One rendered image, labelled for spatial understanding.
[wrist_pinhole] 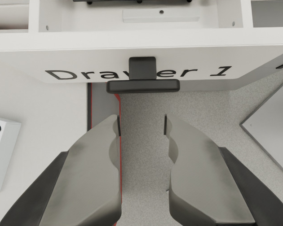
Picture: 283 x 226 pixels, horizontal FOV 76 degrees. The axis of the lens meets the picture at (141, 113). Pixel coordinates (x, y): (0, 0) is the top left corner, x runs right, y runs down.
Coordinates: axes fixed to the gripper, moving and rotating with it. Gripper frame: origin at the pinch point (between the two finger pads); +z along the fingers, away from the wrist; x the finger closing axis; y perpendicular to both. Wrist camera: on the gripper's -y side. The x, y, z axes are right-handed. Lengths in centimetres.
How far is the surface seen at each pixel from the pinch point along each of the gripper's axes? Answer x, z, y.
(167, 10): 4.1, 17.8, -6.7
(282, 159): 80, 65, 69
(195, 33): 5.1, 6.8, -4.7
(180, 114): 24, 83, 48
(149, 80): 0.9, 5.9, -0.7
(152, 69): 1.3, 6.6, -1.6
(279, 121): 80, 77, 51
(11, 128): -21.5, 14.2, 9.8
